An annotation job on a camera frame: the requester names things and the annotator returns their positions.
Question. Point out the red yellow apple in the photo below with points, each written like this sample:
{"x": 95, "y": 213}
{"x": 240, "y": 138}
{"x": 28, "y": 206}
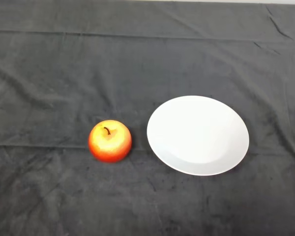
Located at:
{"x": 110, "y": 145}

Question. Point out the white round plate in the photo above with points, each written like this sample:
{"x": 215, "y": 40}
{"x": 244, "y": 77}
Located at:
{"x": 199, "y": 137}

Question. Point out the dark grey cloth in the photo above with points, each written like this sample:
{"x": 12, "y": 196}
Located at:
{"x": 64, "y": 73}

